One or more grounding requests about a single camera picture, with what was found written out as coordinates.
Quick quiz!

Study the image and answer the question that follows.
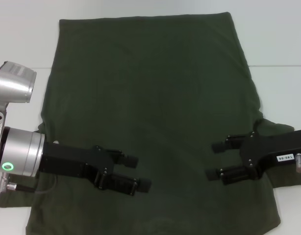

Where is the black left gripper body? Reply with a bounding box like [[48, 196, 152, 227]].
[[39, 141, 125, 189]]

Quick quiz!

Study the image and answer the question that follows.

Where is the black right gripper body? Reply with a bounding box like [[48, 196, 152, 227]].
[[240, 129, 301, 182]]

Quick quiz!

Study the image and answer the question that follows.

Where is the dark green shirt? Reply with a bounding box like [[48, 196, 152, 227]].
[[0, 11, 296, 235]]

